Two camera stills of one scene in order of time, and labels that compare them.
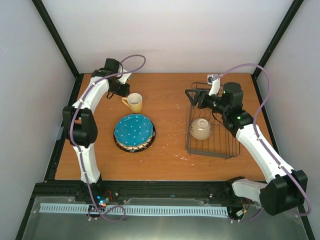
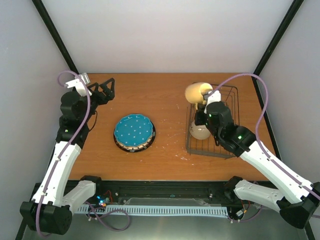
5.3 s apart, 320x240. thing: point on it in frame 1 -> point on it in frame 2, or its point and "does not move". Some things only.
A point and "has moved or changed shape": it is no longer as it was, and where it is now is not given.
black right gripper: (202, 95) -> (198, 120)
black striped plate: (138, 148) does not move
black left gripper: (124, 93) -> (109, 95)
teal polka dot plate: (134, 130) does not move
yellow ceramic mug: (134, 101) has moved or changed shape
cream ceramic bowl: (200, 128) does not move
